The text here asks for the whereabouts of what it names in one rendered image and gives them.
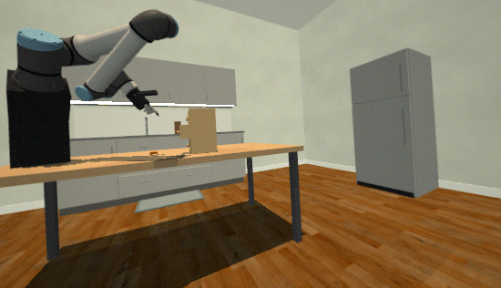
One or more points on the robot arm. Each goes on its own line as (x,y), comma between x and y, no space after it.
(41,55)

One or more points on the tan chest of drawers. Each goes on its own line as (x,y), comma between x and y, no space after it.
(203,134)

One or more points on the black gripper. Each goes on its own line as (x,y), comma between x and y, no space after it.
(139,101)

